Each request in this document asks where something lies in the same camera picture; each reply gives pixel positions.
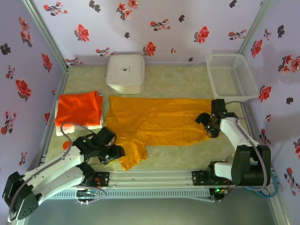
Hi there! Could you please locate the yellow t-shirt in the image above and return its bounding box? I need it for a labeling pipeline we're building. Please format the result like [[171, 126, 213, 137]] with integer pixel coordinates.
[[103, 95, 214, 172]]

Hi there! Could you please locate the blue coiled hose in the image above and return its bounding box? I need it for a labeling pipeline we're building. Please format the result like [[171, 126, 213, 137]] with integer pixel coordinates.
[[243, 173, 279, 200]]

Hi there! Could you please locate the white perforated plastic basket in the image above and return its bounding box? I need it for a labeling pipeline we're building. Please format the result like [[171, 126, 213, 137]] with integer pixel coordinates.
[[205, 53, 258, 100]]

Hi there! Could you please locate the right controller circuit board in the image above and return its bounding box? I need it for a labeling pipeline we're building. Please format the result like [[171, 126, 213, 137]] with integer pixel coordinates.
[[210, 187, 229, 195]]

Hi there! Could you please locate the white slotted cable duct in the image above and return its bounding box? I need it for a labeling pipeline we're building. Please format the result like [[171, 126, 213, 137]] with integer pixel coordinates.
[[31, 188, 210, 200]]

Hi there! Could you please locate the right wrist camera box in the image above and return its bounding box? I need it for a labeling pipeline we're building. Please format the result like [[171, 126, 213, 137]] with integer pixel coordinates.
[[210, 98, 227, 113]]

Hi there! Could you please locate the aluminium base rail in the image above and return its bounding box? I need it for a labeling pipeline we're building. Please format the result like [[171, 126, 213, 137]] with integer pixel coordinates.
[[23, 170, 279, 188]]

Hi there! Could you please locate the orange t-shirt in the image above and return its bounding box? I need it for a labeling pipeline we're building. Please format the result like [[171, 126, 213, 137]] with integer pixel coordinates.
[[55, 90, 104, 128]]

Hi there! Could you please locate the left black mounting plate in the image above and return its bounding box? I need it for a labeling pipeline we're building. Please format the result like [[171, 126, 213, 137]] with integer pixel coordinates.
[[93, 172, 110, 188]]

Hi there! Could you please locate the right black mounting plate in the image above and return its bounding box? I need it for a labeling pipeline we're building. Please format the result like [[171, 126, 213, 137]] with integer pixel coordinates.
[[191, 170, 235, 187]]

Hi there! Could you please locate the arm gray cable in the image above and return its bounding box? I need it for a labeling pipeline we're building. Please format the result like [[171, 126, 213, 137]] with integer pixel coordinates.
[[226, 100, 270, 203], [7, 123, 104, 222]]

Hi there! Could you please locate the black mounting plate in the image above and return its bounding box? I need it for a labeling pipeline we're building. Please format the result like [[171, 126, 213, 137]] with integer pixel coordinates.
[[93, 172, 110, 188], [191, 170, 235, 187]]

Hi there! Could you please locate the left controller circuit board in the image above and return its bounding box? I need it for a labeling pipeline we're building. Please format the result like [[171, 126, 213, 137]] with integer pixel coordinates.
[[76, 187, 99, 197]]

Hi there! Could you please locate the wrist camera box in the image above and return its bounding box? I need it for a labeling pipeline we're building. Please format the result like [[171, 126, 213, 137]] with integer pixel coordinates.
[[96, 127, 117, 146], [210, 98, 227, 113]]

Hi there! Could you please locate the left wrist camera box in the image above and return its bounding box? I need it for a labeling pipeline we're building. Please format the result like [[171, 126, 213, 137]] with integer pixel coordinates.
[[96, 127, 117, 146]]

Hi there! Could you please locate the left arm gray cable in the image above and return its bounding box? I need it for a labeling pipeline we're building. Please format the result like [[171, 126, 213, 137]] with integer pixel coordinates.
[[7, 123, 104, 222]]

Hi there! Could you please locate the white lidded plastic box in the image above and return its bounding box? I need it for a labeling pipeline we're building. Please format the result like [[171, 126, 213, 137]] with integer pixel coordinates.
[[105, 54, 146, 94]]

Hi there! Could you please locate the aluminium corner post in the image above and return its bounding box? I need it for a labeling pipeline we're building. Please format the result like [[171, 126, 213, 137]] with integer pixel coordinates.
[[236, 0, 275, 56], [22, 0, 70, 70]]

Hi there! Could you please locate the right arm gray cable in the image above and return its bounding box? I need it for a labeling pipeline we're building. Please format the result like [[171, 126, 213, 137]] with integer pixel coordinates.
[[226, 100, 270, 203]]

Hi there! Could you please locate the controller circuit board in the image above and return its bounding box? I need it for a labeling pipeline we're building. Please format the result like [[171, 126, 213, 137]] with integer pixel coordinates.
[[210, 187, 229, 195], [76, 187, 99, 197]]

